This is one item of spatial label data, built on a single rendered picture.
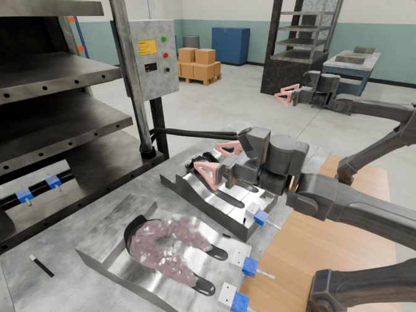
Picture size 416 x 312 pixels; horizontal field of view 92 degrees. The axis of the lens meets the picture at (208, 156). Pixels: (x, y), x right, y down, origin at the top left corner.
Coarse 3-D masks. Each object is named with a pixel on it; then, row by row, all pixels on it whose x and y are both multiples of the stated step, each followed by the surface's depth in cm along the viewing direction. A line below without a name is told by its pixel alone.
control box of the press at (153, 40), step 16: (112, 32) 107; (144, 32) 104; (160, 32) 111; (144, 48) 107; (160, 48) 114; (144, 64) 111; (160, 64) 118; (176, 64) 127; (144, 80) 114; (160, 80) 122; (176, 80) 132; (128, 96) 125; (144, 96) 118; (160, 96) 127; (160, 112) 138; (160, 144) 150
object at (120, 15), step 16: (112, 0) 79; (64, 16) 120; (64, 32) 123; (128, 32) 86; (128, 48) 89; (128, 64) 92; (128, 80) 96; (144, 112) 107; (144, 128) 111; (144, 144) 117
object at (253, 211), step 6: (252, 204) 75; (246, 210) 74; (252, 210) 73; (258, 210) 75; (252, 216) 73; (258, 216) 73; (264, 216) 73; (258, 222) 73; (264, 222) 71; (270, 222) 71
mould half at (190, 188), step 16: (160, 176) 99; (176, 176) 88; (192, 176) 86; (176, 192) 95; (192, 192) 85; (208, 192) 84; (240, 192) 85; (208, 208) 82; (224, 208) 78; (224, 224) 80; (240, 224) 72; (256, 224) 77
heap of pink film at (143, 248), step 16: (144, 224) 71; (160, 224) 71; (176, 224) 68; (192, 224) 69; (144, 240) 65; (192, 240) 65; (208, 240) 68; (144, 256) 61; (160, 256) 60; (176, 256) 60; (160, 272) 57; (176, 272) 58; (192, 272) 59
